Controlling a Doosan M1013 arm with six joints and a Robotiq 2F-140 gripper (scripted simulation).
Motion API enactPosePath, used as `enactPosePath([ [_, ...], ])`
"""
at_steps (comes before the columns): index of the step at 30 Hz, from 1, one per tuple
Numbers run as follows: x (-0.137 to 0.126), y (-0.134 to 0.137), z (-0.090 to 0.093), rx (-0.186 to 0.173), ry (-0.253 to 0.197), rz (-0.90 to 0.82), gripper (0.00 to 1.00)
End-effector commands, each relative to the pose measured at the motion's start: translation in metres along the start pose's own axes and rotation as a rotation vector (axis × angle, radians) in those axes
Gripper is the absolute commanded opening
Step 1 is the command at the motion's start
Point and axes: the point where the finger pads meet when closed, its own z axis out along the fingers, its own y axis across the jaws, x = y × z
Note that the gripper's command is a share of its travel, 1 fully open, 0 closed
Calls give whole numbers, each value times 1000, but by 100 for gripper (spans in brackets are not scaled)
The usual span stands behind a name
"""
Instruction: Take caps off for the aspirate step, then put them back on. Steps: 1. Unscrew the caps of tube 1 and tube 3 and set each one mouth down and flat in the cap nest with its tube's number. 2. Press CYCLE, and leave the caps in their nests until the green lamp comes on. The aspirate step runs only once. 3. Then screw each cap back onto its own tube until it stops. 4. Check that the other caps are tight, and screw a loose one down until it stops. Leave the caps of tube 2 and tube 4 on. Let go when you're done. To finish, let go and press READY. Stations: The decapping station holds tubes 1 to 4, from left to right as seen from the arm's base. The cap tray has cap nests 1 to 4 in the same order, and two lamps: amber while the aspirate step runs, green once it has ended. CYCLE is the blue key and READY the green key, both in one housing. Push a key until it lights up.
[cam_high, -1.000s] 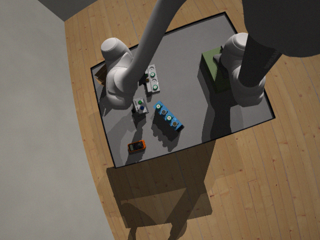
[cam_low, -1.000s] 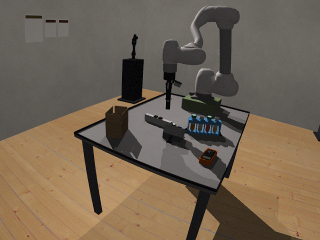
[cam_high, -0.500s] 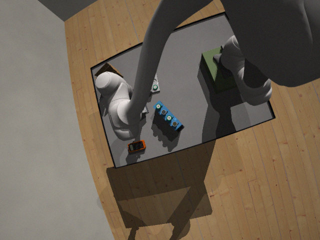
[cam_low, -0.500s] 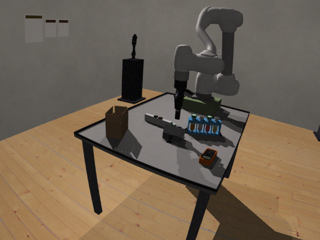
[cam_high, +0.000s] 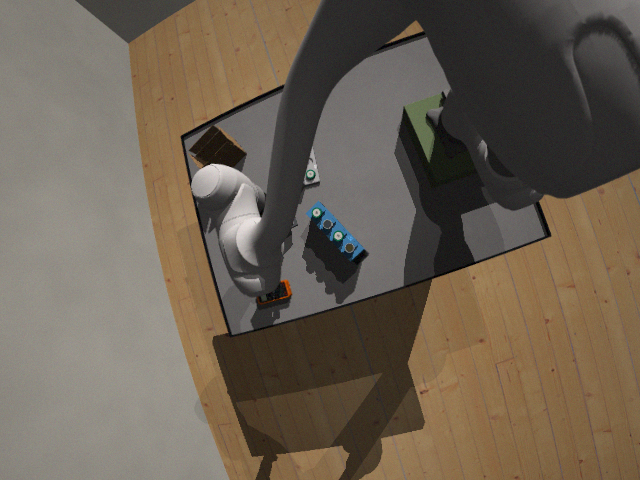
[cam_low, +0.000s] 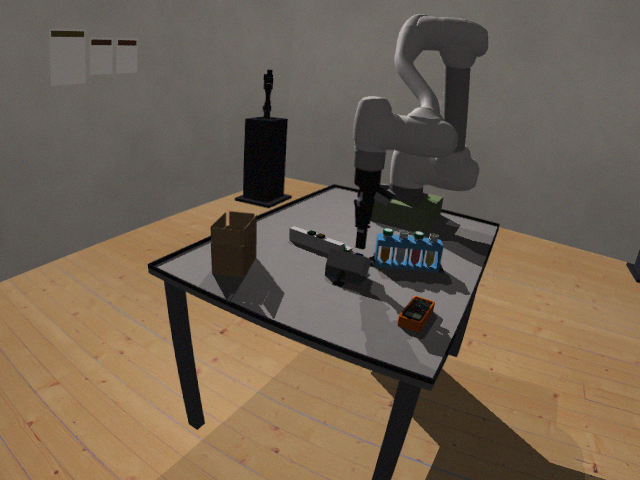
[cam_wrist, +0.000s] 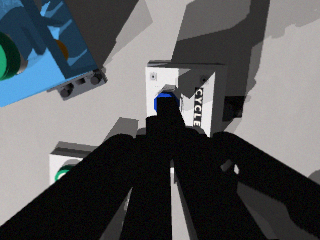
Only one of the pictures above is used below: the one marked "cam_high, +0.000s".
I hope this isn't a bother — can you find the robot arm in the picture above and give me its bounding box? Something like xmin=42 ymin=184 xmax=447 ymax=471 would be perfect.
xmin=191 ymin=0 xmax=640 ymax=297

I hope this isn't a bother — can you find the brown cardboard box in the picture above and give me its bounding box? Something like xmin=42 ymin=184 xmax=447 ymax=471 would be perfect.
xmin=188 ymin=125 xmax=247 ymax=169

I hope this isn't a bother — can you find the orange digital multimeter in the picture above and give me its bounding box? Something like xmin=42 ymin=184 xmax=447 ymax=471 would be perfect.
xmin=257 ymin=280 xmax=292 ymax=305

